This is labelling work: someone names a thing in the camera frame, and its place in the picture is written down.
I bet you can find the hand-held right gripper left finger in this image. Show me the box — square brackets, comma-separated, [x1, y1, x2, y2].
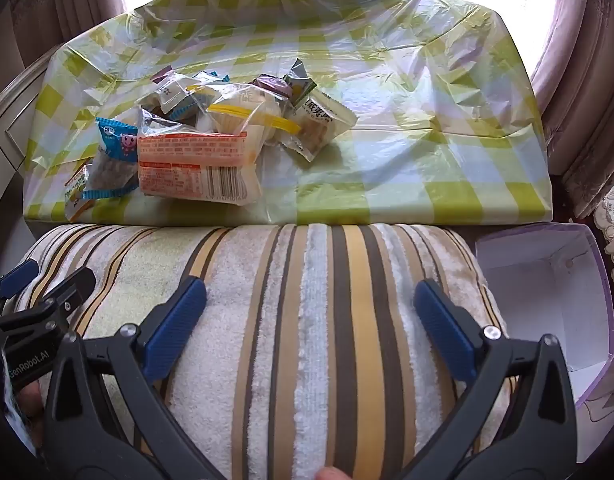
[42, 276, 228, 480]

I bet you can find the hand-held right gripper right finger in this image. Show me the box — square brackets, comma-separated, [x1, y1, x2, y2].
[397, 279, 580, 480]

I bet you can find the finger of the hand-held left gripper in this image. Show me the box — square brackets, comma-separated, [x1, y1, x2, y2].
[0, 258, 41, 311]
[7, 267, 97, 328]

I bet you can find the white box with purple rim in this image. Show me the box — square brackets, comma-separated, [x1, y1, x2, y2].
[474, 224, 614, 408]

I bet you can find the blue cartoon snack packet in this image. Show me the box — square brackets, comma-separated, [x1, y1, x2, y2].
[82, 116, 140, 201]

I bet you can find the orange bread packet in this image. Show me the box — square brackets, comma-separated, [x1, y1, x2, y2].
[136, 107, 265, 206]

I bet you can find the clear packet with white label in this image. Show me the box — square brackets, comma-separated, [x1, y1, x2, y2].
[151, 67, 208, 121]

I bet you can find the clear packet with yellow band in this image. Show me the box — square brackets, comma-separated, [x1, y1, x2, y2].
[194, 84, 303, 148]

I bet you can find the white translucent biscuit packet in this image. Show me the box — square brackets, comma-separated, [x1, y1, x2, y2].
[282, 91, 359, 162]

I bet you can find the clear packet with blue stripes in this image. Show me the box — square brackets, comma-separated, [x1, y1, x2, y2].
[187, 71, 233, 111]

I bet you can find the green white snack packet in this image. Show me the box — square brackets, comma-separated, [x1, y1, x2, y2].
[282, 58, 319, 106]

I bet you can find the person's left hand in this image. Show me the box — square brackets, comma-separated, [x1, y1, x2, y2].
[14, 377, 45, 448]

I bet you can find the striped towel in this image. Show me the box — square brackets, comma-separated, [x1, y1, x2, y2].
[9, 222, 518, 480]

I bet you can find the green checked plastic tablecloth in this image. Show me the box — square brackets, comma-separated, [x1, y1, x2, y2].
[24, 0, 555, 226]

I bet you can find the white lace curtain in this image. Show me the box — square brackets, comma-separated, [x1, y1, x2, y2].
[590, 175, 614, 316]

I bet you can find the mauve curtain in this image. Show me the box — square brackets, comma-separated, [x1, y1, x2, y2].
[530, 0, 614, 211]
[0, 0, 132, 126]

